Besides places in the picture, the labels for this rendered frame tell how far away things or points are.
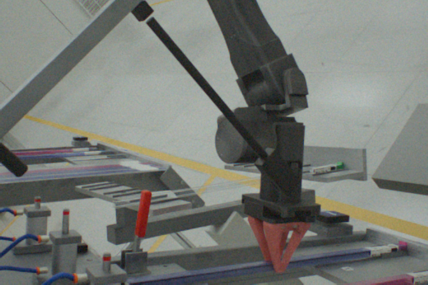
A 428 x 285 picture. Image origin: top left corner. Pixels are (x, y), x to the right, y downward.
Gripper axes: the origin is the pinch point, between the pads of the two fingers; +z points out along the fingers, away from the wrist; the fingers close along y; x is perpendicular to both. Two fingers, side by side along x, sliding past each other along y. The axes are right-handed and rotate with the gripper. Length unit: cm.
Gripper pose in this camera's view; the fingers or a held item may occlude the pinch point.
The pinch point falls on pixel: (276, 264)
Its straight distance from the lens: 79.3
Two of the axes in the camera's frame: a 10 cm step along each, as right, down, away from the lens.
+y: 5.0, 0.6, -8.6
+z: -0.5, 10.0, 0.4
